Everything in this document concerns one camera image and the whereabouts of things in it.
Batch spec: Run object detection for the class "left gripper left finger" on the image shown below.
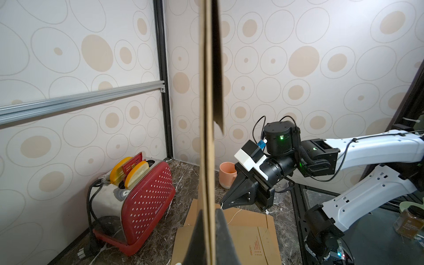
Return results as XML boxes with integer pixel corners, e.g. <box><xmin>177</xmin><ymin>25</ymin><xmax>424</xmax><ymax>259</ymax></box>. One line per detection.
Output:
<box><xmin>182</xmin><ymin>210</ymin><xmax>205</xmax><ymax>265</ymax></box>

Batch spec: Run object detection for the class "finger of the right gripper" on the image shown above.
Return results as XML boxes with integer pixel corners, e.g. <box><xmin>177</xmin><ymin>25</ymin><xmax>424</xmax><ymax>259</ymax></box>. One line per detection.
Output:
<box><xmin>220</xmin><ymin>172</ymin><xmax>259</xmax><ymax>209</ymax></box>

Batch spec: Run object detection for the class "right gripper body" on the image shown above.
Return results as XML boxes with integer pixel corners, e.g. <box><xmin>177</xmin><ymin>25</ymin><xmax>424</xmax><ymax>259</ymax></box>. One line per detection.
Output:
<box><xmin>252</xmin><ymin>160</ymin><xmax>297</xmax><ymax>212</ymax></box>

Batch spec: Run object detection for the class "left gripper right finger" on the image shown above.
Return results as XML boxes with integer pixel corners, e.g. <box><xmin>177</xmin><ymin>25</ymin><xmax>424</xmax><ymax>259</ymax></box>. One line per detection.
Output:
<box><xmin>215</xmin><ymin>209</ymin><xmax>241</xmax><ymax>265</ymax></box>

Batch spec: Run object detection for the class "brown file envelope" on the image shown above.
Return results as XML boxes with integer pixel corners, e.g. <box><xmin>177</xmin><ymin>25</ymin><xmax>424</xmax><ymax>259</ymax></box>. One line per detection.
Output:
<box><xmin>171</xmin><ymin>199</ymin><xmax>282</xmax><ymax>265</ymax></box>
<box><xmin>198</xmin><ymin>1</ymin><xmax>224</xmax><ymax>265</ymax></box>

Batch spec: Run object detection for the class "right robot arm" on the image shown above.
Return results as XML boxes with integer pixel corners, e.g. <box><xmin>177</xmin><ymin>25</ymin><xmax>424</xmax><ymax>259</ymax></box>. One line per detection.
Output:
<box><xmin>220</xmin><ymin>116</ymin><xmax>424</xmax><ymax>262</ymax></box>

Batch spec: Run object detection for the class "pink cup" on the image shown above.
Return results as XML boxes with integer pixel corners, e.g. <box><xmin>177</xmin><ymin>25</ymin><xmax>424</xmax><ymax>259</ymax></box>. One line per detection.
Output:
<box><xmin>219</xmin><ymin>162</ymin><xmax>237</xmax><ymax>189</ymax></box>

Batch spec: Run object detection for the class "clear plastic cup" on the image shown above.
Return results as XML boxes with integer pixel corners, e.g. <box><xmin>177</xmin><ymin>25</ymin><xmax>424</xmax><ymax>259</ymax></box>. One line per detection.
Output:
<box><xmin>273</xmin><ymin>180</ymin><xmax>289</xmax><ymax>205</ymax></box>

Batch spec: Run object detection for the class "red polka dot toaster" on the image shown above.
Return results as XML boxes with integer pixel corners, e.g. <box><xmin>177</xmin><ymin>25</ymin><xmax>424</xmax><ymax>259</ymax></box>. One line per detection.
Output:
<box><xmin>78</xmin><ymin>153</ymin><xmax>176</xmax><ymax>258</ymax></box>

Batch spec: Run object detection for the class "front yellow toast slice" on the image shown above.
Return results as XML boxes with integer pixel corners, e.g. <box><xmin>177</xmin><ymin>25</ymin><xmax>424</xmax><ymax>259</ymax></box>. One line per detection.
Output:
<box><xmin>124</xmin><ymin>161</ymin><xmax>150</xmax><ymax>189</ymax></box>

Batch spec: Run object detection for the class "yellow toast slice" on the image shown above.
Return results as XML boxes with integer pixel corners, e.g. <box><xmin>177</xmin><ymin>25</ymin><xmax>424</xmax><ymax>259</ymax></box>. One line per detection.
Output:
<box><xmin>109</xmin><ymin>157</ymin><xmax>132</xmax><ymax>185</ymax></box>
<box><xmin>124</xmin><ymin>161</ymin><xmax>150</xmax><ymax>189</ymax></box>

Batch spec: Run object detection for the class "rear yellow toast slice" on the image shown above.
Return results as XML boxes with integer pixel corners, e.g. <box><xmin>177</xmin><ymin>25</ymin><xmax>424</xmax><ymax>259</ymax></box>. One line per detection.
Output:
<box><xmin>109</xmin><ymin>157</ymin><xmax>132</xmax><ymax>185</ymax></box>

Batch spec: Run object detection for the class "amber glass jar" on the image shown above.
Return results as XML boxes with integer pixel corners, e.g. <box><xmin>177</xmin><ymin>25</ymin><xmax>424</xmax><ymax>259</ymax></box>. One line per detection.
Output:
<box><xmin>394</xmin><ymin>205</ymin><xmax>424</xmax><ymax>240</ymax></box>

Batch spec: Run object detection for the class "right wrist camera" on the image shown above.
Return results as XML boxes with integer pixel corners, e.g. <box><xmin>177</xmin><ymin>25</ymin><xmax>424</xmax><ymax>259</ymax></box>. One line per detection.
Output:
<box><xmin>234</xmin><ymin>140</ymin><xmax>267</xmax><ymax>172</ymax></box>

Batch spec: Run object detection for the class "black toaster power cable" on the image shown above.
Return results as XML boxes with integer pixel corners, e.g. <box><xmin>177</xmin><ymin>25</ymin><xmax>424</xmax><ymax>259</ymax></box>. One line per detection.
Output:
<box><xmin>77</xmin><ymin>178</ymin><xmax>115</xmax><ymax>259</ymax></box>

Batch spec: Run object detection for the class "back aluminium rail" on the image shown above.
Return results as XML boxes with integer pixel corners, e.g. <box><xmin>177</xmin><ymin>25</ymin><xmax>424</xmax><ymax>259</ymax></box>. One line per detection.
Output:
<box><xmin>1</xmin><ymin>81</ymin><xmax>165</xmax><ymax>125</ymax></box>

